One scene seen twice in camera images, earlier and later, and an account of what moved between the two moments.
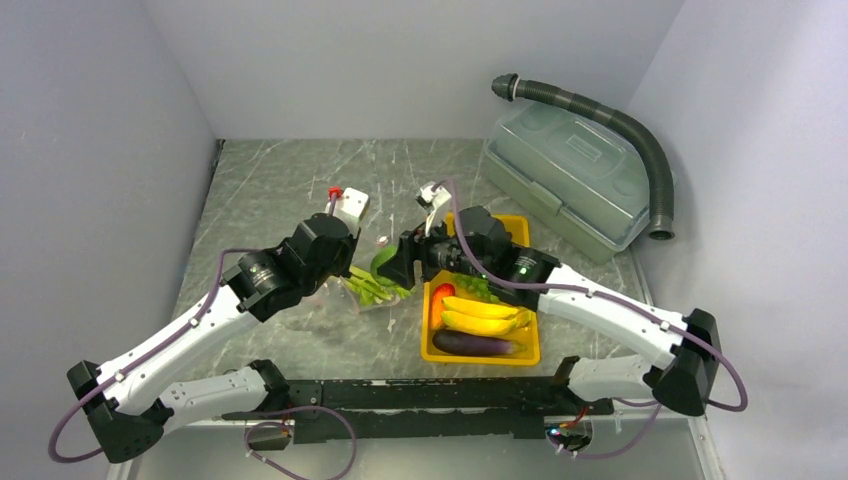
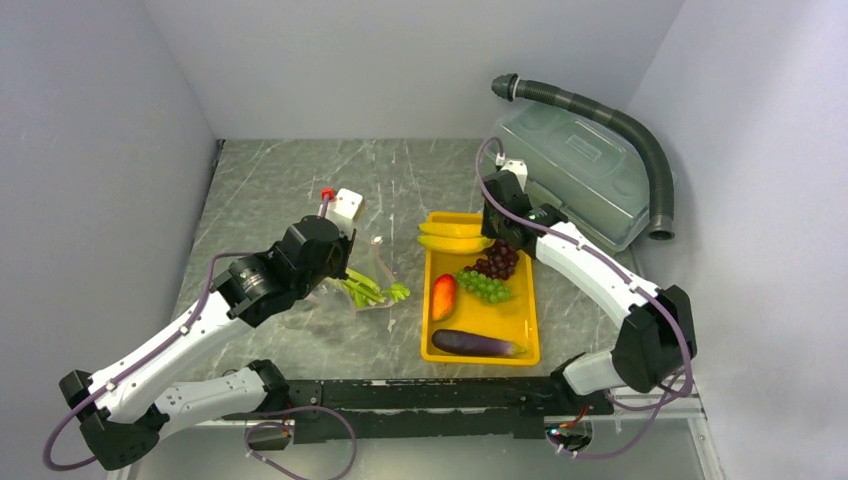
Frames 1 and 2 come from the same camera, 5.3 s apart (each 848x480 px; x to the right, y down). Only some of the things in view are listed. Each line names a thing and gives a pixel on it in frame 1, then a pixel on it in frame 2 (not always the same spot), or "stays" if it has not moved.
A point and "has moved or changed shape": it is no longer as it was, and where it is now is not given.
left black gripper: (343, 269) stays
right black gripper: (413, 246) → (487, 229)
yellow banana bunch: (481, 318) has moved or changed shape
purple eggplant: (456, 343) stays
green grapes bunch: (477, 286) stays
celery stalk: (372, 291) stays
